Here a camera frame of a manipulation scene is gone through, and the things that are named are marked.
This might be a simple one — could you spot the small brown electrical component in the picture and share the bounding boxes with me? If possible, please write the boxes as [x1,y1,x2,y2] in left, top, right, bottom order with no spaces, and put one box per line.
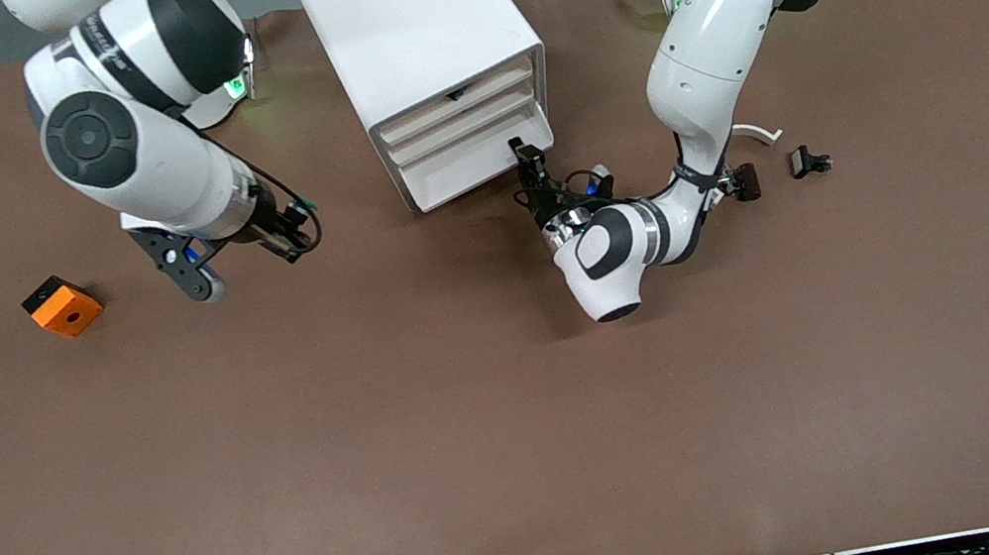
[717,162,764,207]

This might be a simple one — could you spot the orange block with black side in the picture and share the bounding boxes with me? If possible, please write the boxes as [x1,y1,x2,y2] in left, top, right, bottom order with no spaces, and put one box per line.
[18,268,108,345]

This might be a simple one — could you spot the small black electrical component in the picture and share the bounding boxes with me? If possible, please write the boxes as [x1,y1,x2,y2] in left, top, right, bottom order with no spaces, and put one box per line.
[788,141,835,181]

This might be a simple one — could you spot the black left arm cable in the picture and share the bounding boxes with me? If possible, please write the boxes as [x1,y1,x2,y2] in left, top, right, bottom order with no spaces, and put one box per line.
[555,164,604,204]

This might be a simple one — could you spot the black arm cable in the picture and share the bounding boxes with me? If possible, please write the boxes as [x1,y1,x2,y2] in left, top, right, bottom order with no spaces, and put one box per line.
[555,164,604,204]
[180,148,329,279]

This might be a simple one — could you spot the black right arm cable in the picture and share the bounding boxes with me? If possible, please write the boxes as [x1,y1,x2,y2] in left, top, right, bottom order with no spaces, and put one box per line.
[180,148,329,279]

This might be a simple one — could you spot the white curved plastic ring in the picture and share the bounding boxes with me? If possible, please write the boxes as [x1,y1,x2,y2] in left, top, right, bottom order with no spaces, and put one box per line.
[728,116,784,151]

